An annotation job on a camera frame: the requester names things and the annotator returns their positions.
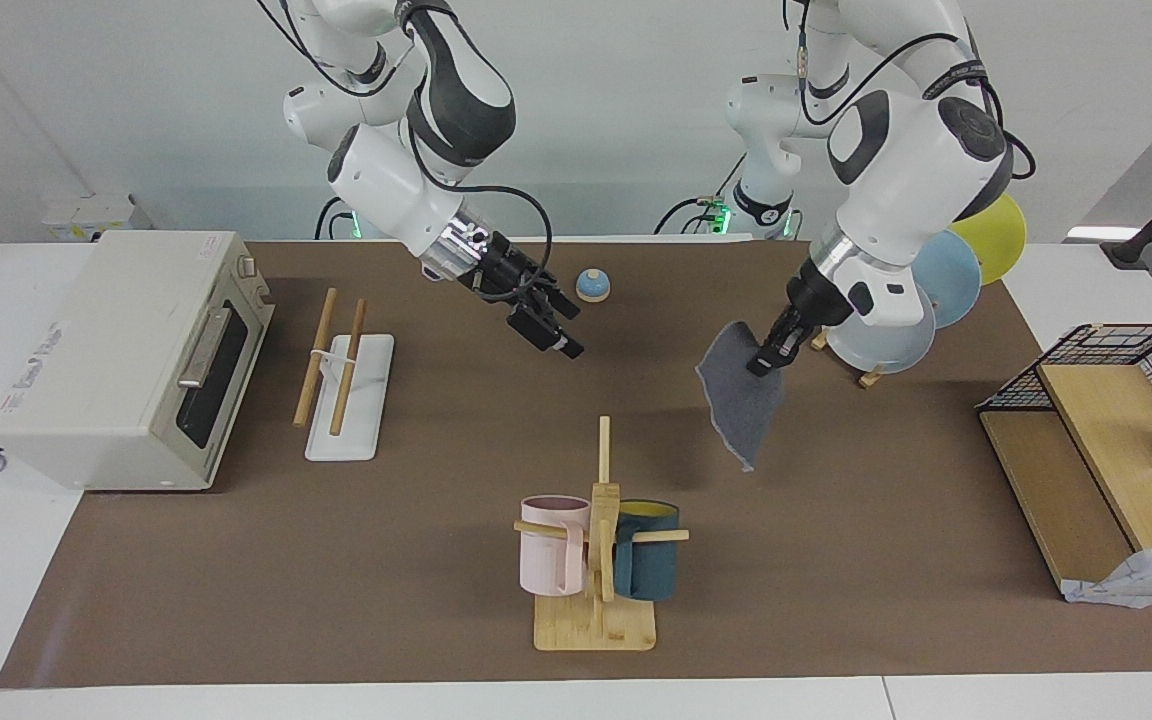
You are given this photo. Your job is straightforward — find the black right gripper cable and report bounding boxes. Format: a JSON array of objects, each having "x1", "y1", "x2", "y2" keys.
[{"x1": 454, "y1": 183, "x2": 555, "y2": 301}]

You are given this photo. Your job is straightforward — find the white towel rack wooden bars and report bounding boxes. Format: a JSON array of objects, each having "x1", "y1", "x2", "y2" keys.
[{"x1": 293, "y1": 287, "x2": 395, "y2": 462}]

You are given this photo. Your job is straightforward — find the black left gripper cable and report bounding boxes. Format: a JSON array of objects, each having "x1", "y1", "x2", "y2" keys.
[{"x1": 794, "y1": 0, "x2": 1037, "y2": 183}]

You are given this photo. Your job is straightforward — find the brown table mat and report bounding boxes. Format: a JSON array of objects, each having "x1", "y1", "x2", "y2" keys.
[{"x1": 0, "y1": 240, "x2": 1152, "y2": 689}]

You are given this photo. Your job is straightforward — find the grey plate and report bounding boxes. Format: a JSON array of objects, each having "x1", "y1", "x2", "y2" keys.
[{"x1": 826, "y1": 285, "x2": 937, "y2": 375}]

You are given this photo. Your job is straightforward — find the wooden plate rack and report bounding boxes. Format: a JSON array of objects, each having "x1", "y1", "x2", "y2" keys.
[{"x1": 811, "y1": 328, "x2": 887, "y2": 390}]

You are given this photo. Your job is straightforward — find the pink mug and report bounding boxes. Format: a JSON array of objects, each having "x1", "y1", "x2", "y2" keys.
[{"x1": 520, "y1": 495, "x2": 592, "y2": 597}]

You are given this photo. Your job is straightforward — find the dark teal mug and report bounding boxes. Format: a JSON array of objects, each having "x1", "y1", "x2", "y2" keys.
[{"x1": 613, "y1": 499, "x2": 681, "y2": 602}]

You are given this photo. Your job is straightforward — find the cream toaster oven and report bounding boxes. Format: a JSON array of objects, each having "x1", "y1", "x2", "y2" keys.
[{"x1": 0, "y1": 230, "x2": 277, "y2": 492}]

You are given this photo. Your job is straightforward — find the purple and grey towel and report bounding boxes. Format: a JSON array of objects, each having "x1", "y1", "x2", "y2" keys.
[{"x1": 694, "y1": 320, "x2": 787, "y2": 473}]

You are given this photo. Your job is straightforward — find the yellow plate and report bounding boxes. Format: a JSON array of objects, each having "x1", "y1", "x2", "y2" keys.
[{"x1": 948, "y1": 193, "x2": 1028, "y2": 286}]

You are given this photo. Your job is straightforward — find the wooden shelf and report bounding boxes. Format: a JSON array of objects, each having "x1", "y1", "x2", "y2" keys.
[{"x1": 978, "y1": 362, "x2": 1152, "y2": 591}]

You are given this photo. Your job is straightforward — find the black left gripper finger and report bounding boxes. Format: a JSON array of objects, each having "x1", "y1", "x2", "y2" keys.
[
  {"x1": 774, "y1": 310, "x2": 807, "y2": 373},
  {"x1": 746, "y1": 328, "x2": 789, "y2": 378}
]

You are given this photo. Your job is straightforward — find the light blue plate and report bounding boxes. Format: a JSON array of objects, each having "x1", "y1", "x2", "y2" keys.
[{"x1": 911, "y1": 230, "x2": 983, "y2": 329}]

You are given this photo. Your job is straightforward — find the white box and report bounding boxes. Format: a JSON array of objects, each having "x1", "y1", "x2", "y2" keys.
[{"x1": 41, "y1": 193, "x2": 152, "y2": 243}]

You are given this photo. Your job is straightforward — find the black arm base cable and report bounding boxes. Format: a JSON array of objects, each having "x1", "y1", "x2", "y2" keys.
[
  {"x1": 314, "y1": 193, "x2": 357, "y2": 241},
  {"x1": 653, "y1": 150, "x2": 747, "y2": 237}
]

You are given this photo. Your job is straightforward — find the wooden mug tree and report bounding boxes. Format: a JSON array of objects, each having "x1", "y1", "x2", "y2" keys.
[{"x1": 513, "y1": 416, "x2": 690, "y2": 652}]

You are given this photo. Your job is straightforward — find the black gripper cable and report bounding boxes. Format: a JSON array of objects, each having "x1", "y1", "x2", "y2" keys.
[
  {"x1": 794, "y1": 0, "x2": 1037, "y2": 183},
  {"x1": 454, "y1": 183, "x2": 555, "y2": 301}
]

